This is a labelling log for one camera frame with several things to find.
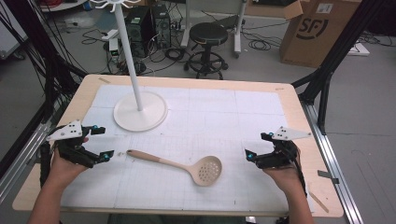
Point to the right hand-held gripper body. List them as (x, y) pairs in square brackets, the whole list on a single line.
[(280, 157)]

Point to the white gridded mat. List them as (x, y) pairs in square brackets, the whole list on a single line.
[(202, 124)]

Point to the open cardboard box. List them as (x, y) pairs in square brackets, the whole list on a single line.
[(271, 11)]

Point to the black computer tower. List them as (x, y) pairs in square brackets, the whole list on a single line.
[(162, 26), (138, 28)]

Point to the beige slotted spoon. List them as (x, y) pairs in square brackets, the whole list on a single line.
[(208, 171)]

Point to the tan tape strip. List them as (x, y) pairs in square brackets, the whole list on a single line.
[(279, 89), (104, 80)]

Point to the grey tape piece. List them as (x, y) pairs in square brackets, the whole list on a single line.
[(327, 176)]

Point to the person's left hand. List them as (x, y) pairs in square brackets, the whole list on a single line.
[(63, 172)]

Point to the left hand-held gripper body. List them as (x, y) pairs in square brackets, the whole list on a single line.
[(70, 130)]

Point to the black metal frame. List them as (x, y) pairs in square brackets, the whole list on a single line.
[(336, 46), (49, 77)]

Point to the aluminium rail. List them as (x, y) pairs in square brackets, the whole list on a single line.
[(336, 168), (21, 161)]

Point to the white flat power strip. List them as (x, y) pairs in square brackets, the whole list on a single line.
[(359, 49)]

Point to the white round table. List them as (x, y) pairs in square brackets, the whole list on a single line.
[(62, 4)]

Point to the large cardboard box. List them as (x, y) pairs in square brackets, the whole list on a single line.
[(314, 46)]

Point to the person's right hand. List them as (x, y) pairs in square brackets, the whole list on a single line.
[(285, 179)]

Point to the black round stool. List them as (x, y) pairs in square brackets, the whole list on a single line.
[(208, 32)]

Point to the small white device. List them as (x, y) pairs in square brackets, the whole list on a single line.
[(114, 46)]

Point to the white hook stand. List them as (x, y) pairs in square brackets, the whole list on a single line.
[(140, 119)]

